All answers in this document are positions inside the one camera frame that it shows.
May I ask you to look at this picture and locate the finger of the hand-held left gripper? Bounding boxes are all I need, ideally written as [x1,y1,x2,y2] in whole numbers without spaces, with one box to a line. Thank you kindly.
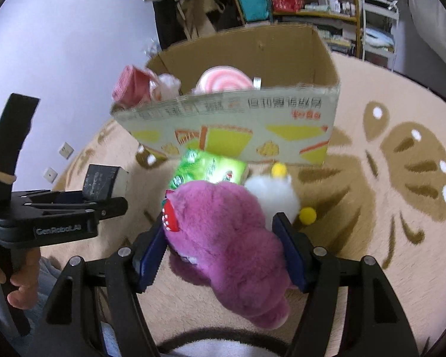
[11,164,130,212]
[30,197,129,221]

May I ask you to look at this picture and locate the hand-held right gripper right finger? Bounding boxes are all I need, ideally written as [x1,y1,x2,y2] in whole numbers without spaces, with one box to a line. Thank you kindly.
[271,212,420,357]

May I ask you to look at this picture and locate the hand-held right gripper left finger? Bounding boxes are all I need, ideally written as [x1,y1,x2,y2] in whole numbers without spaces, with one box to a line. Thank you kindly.
[32,223,168,357]

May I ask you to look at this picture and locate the pink bear plush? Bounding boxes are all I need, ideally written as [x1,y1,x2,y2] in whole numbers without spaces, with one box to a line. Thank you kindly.
[162,180,301,330]

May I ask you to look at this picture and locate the pink cloth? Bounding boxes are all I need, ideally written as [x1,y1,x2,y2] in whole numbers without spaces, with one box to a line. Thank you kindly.
[111,65,154,105]

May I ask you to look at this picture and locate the cardboard box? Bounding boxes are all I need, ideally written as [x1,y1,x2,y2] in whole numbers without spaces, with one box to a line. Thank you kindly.
[109,22,341,167]

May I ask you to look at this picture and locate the pink swirl roll plush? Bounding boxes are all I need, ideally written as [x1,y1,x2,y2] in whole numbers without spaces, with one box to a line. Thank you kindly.
[192,66,254,95]

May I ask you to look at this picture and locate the person's left hand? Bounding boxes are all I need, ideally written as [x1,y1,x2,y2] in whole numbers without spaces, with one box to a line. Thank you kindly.
[0,248,41,309]

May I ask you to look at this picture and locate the person's blue fleece clothing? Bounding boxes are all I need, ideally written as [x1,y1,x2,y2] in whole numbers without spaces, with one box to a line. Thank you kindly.
[0,257,108,357]

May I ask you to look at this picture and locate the white fluffy plush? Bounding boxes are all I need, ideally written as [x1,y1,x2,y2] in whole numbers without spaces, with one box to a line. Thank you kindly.
[243,162,318,226]

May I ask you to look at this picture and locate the green tissue packet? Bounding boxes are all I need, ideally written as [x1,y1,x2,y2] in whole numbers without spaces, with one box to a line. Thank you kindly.
[169,149,248,191]

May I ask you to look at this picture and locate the white plush with black rim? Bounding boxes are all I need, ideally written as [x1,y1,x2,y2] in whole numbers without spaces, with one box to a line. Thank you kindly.
[159,326,285,357]

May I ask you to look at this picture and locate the white crinkled wrapper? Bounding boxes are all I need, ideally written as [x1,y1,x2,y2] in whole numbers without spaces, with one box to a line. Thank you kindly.
[157,73,181,102]

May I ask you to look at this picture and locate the black pants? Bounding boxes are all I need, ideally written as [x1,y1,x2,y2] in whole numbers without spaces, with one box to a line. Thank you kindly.
[152,0,189,51]

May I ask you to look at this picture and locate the beige pants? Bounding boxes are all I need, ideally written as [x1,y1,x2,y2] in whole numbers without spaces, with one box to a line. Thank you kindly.
[173,0,246,42]

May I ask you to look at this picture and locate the pile of magazines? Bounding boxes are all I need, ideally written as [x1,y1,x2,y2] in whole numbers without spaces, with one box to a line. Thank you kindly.
[317,25,358,57]

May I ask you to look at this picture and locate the pale blue cushion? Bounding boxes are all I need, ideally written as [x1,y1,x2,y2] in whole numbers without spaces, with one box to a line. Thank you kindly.
[364,28,395,48]

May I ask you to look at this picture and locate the white rolling cart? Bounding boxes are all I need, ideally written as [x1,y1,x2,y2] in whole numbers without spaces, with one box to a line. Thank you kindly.
[360,0,401,72]

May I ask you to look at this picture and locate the wooden shelf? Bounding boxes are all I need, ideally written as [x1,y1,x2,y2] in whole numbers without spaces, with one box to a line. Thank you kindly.
[223,0,362,59]

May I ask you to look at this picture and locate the cream padded chair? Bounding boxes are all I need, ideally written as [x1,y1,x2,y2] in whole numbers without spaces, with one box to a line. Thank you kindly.
[401,0,446,84]

